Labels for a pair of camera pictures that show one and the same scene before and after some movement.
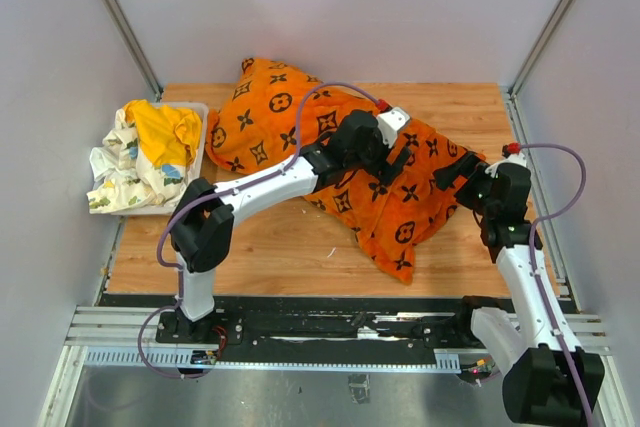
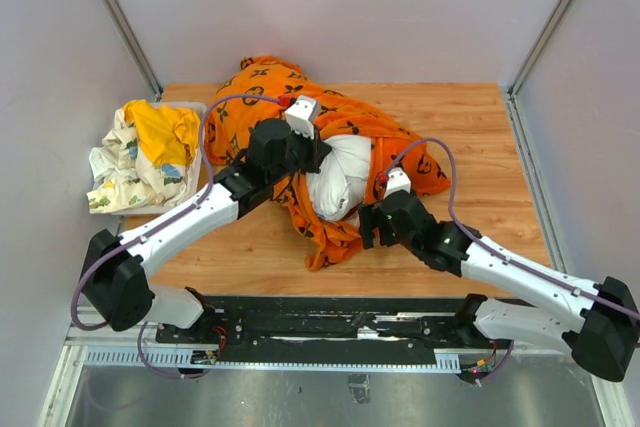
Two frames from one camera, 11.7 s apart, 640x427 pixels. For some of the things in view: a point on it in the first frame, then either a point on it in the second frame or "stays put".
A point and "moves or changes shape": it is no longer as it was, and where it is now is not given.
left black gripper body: [376, 155] -> [302, 153]
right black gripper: [463, 166] -> [367, 219]
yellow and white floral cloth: [144, 158] stays put
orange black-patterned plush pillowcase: [269, 115] moves or changes shape
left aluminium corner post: [121, 18] stays put
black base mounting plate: [393, 323] stays put
